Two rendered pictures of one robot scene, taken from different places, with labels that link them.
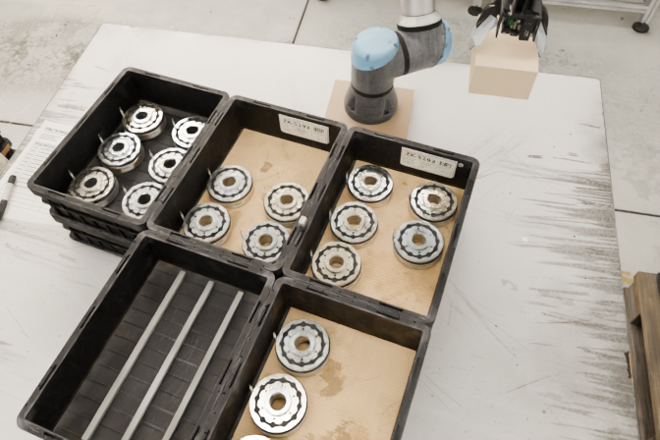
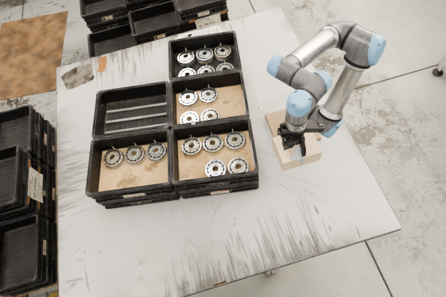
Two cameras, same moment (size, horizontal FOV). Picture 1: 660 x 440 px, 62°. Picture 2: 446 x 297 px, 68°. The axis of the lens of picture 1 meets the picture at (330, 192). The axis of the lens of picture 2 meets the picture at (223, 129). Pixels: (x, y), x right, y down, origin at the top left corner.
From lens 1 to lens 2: 103 cm
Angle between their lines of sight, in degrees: 37
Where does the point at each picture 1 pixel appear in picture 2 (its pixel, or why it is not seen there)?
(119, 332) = (141, 99)
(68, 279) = (163, 76)
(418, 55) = not seen: hidden behind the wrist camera
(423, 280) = not seen: hidden behind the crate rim
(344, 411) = (142, 176)
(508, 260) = (246, 217)
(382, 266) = (201, 163)
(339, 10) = (433, 86)
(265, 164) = (227, 101)
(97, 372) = (127, 102)
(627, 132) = not seen: outside the picture
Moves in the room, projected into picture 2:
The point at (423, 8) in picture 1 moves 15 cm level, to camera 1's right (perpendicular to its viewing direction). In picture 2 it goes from (328, 108) to (351, 132)
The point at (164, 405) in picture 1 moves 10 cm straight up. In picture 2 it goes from (124, 125) to (117, 115)
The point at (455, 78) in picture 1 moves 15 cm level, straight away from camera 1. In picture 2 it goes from (346, 153) to (375, 146)
